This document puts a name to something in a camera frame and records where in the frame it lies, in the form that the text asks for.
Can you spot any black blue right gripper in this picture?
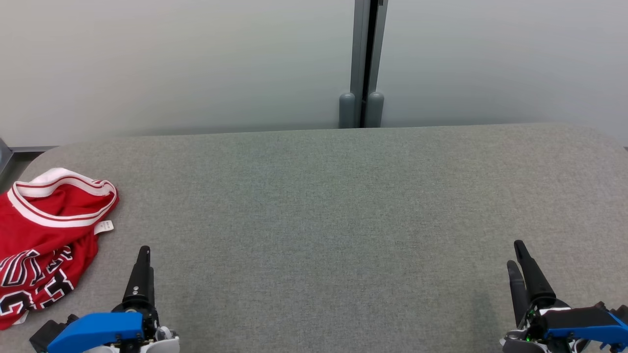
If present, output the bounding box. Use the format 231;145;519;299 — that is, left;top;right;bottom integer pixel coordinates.
501;240;628;353

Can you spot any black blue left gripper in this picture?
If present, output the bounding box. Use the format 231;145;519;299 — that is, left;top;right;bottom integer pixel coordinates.
48;246;160;353

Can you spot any red basketball jersey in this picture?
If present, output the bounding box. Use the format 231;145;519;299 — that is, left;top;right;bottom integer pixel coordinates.
0;168;120;330

